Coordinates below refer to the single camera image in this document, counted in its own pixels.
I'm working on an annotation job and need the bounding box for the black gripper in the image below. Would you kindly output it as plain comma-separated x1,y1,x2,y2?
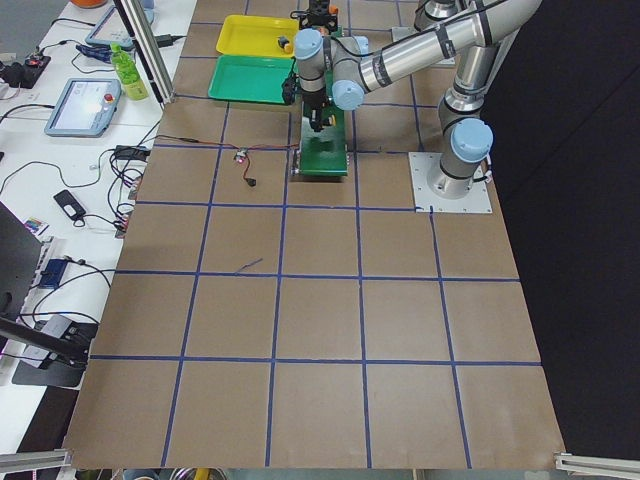
282,74,330,132
297,0,339,31

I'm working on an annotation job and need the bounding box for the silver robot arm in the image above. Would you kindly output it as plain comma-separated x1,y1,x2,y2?
282,0,540,200

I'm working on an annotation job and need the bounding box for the green conveyor belt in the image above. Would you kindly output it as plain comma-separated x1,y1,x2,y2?
289,27,351,180

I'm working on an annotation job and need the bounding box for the green plastic tray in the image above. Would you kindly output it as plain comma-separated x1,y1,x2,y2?
207,55,298,105

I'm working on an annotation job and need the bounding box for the yellow plastic tray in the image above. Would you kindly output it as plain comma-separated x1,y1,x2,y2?
216,14,299,58

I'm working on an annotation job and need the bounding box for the motor speed controller board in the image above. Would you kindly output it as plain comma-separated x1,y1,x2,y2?
235,150,249,163

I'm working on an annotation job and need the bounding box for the green tea bottle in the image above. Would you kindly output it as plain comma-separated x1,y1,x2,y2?
110,43,149,101

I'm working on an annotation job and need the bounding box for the black power adapter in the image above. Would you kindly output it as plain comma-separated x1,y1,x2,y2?
113,145,150,162

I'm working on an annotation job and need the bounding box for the far teach pendant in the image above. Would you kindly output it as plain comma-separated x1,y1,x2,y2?
85,6,134,51

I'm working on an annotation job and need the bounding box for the teach pendant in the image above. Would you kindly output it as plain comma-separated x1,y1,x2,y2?
85,6,134,51
44,78,122,138

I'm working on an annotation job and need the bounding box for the near teach pendant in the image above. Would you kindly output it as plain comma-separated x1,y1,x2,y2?
44,78,122,138

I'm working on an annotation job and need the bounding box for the red black power cable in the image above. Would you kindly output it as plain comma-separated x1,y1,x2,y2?
154,134,301,190

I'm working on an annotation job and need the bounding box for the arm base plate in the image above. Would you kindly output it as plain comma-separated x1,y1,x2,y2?
408,152,493,214

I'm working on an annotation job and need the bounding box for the aluminium frame post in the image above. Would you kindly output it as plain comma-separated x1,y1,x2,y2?
114,0,175,105

